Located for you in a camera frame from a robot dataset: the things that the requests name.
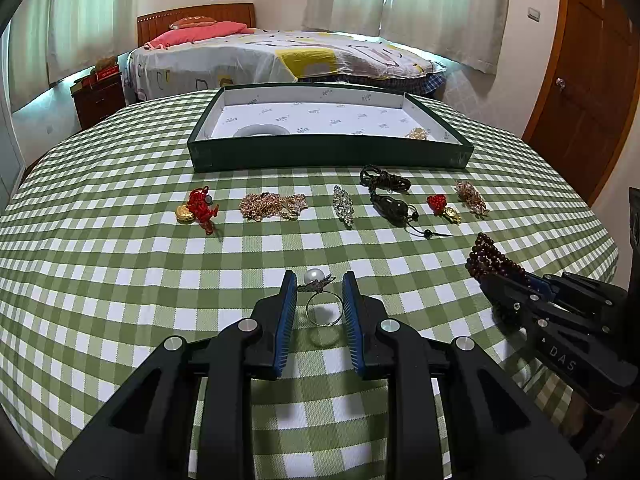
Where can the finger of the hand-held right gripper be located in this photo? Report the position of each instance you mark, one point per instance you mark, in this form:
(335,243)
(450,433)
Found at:
(540,284)
(515,296)

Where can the metal door knob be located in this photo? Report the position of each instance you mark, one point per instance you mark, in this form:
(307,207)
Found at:
(561,84)

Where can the wide white window curtain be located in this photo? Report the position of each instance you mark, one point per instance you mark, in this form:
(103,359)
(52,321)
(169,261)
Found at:
(445,10)
(90,15)

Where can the pink pillow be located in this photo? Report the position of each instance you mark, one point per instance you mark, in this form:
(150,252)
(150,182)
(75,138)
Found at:
(200,35)

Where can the red gift boxes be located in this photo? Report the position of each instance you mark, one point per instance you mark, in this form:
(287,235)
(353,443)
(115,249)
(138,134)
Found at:
(102,77)

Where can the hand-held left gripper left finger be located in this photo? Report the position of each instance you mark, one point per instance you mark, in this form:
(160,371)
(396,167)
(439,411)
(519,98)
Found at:
(286,320)

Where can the bed with patterned cover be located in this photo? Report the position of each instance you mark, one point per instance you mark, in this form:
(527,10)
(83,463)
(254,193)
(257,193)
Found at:
(240,60)

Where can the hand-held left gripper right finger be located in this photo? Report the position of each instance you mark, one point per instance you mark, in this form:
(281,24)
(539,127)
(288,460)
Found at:
(352,320)

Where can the crystal brooch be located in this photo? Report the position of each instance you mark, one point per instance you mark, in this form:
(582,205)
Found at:
(344,205)

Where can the brown wooden door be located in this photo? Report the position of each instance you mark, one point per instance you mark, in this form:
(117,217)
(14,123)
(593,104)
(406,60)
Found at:
(590,85)

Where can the gold brooch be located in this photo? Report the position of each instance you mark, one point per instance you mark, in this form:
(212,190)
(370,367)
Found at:
(417,134)

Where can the green cardboard tray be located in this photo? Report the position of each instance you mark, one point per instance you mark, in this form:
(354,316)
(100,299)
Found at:
(325,152)

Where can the dark wooden nightstand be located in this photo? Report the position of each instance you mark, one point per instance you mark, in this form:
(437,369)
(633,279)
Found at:
(100,102)

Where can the orange embroidered pillow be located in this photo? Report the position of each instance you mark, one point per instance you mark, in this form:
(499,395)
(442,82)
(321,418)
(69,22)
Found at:
(192,22)

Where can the brown plush toy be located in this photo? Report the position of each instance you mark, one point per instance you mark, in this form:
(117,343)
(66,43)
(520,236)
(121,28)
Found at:
(106,63)

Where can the wall light switch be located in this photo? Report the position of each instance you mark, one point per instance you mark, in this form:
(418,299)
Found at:
(534,13)

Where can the white bangle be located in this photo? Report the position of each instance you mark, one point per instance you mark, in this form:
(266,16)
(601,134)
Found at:
(280,129)

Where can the green checkered tablecloth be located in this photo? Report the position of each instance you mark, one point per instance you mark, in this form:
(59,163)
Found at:
(150,260)

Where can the wooden bed headboard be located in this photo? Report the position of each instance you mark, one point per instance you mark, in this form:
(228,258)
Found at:
(165,20)

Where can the large red knot gold charm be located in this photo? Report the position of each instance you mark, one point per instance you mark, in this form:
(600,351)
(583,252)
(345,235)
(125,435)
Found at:
(197,205)

